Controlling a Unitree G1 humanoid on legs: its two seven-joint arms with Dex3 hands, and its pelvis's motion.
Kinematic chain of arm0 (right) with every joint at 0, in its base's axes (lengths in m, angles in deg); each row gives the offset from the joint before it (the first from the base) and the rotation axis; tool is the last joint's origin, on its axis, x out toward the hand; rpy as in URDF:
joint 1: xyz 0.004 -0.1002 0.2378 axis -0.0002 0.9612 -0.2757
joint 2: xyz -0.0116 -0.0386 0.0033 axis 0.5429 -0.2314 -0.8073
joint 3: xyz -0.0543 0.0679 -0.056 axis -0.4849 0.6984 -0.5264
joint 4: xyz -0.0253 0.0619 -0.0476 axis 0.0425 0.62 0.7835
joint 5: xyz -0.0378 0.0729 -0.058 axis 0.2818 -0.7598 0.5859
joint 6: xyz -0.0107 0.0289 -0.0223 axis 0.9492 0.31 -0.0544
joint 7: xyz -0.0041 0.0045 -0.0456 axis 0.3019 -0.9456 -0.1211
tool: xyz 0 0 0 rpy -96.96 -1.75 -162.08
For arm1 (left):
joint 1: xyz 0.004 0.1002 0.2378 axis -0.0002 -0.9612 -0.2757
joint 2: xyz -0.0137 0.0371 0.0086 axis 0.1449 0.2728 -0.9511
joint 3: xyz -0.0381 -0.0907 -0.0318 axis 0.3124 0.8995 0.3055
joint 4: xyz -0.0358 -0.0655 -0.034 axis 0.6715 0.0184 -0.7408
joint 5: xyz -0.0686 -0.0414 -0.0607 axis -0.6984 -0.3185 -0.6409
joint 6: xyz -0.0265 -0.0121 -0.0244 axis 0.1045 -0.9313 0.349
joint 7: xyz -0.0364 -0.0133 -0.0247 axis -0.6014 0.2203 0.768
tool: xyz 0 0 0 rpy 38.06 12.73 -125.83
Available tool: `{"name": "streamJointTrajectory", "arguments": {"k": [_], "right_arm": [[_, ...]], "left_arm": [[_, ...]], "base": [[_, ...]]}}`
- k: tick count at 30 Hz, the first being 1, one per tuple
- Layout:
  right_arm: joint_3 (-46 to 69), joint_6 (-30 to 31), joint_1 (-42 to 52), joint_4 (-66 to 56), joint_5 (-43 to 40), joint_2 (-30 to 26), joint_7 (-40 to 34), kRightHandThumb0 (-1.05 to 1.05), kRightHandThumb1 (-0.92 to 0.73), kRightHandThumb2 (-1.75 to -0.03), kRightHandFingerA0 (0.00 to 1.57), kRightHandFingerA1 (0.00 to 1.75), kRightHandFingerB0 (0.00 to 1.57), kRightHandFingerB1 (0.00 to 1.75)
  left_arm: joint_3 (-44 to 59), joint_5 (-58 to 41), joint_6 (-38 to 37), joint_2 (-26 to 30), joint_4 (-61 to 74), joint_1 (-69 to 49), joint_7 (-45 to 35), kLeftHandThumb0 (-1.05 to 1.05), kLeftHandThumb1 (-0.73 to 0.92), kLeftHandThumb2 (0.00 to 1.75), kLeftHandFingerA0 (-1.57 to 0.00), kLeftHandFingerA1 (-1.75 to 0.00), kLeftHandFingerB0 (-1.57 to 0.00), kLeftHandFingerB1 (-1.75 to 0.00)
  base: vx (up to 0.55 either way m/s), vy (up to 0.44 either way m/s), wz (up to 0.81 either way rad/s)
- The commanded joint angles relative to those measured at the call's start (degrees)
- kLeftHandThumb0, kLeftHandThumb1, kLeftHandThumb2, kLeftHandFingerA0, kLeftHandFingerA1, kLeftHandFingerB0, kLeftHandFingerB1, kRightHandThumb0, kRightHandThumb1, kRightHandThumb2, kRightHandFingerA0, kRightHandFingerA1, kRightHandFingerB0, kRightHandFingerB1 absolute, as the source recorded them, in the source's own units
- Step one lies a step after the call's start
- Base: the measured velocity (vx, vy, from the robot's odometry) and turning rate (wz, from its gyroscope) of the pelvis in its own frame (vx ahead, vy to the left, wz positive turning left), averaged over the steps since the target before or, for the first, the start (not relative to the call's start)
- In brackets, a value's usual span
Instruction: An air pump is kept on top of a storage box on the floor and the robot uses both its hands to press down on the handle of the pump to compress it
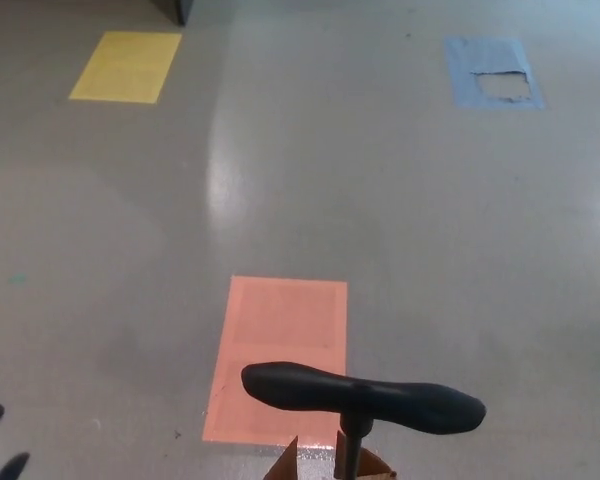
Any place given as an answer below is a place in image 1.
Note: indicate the orange tape rectangle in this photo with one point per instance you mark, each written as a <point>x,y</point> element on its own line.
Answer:
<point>285,320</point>

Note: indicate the yellow tape rectangle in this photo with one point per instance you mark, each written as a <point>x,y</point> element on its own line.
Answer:
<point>127,67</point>

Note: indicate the torn blue tape rectangle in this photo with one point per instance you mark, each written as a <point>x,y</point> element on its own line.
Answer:
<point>460,65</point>

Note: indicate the brown cardboard box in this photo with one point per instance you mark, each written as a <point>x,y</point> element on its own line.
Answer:
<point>285,462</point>

